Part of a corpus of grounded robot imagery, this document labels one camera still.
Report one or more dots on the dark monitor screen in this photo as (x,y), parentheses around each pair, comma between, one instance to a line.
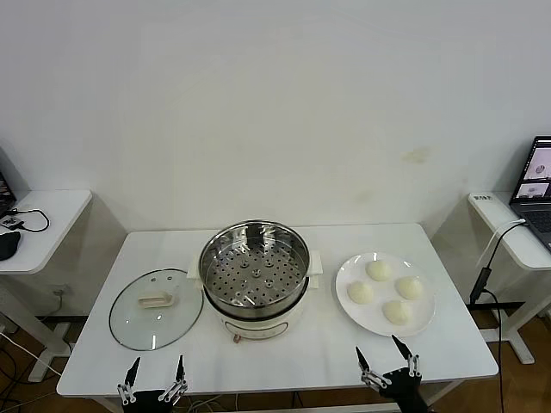
(5,185)

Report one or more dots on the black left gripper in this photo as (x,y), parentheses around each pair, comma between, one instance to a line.
(150,404)

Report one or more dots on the white wall socket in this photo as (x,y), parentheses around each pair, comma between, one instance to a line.
(61,291)

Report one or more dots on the black computer mouse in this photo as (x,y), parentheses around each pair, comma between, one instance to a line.
(8,245)

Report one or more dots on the stainless steel steamer basket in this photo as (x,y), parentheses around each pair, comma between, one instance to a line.
(258,279)

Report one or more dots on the open grey laptop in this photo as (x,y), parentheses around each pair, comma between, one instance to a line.
(536,215)

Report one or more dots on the cream electric cooker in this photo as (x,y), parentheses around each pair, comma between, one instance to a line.
(254,329)

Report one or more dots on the white round plate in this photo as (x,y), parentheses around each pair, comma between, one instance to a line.
(366,319)

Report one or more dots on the white steamed baozi bun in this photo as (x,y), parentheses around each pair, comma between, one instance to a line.
(410,287)
(359,292)
(379,271)
(396,312)

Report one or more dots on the white side table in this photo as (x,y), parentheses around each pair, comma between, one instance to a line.
(495,219)
(51,223)

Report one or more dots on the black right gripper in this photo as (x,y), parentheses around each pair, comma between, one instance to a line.
(404,387)

